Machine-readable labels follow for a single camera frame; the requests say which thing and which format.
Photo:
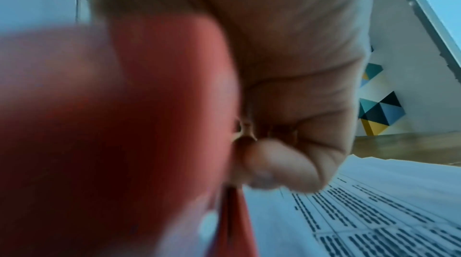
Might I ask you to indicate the person's right hand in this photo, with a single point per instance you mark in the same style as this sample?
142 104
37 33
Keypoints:
295 36

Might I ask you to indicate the red pen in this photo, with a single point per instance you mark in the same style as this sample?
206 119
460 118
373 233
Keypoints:
108 136

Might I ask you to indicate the wooden ledge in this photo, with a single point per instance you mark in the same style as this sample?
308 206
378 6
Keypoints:
410 147

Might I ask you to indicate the printed paper sheet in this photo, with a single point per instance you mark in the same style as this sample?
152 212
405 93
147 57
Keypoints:
360 221

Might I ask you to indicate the colourful geometric wall panel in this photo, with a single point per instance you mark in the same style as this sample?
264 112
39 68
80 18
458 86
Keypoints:
371 73
380 113

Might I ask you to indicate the grey window frame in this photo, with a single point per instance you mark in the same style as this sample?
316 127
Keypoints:
428 8

